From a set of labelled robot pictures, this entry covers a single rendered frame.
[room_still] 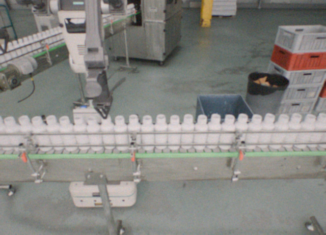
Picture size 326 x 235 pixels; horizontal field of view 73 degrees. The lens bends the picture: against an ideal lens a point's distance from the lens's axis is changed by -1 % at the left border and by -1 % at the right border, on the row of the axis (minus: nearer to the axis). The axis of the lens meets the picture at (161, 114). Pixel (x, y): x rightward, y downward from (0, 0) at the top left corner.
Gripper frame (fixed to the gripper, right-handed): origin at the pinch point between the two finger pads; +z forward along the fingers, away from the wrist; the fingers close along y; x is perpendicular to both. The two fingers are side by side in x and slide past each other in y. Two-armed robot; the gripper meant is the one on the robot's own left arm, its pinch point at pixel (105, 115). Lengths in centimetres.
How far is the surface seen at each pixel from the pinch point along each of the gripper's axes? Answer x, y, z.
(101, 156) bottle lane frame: 3.6, -5.4, 18.8
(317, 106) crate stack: -248, 185, 109
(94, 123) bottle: 4.7, -1.5, 3.0
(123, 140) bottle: -6.7, -3.1, 11.4
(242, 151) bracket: -56, -13, 10
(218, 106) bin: -66, 60, 32
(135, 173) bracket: -12.1, -10.9, 23.6
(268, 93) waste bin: -144, 136, 62
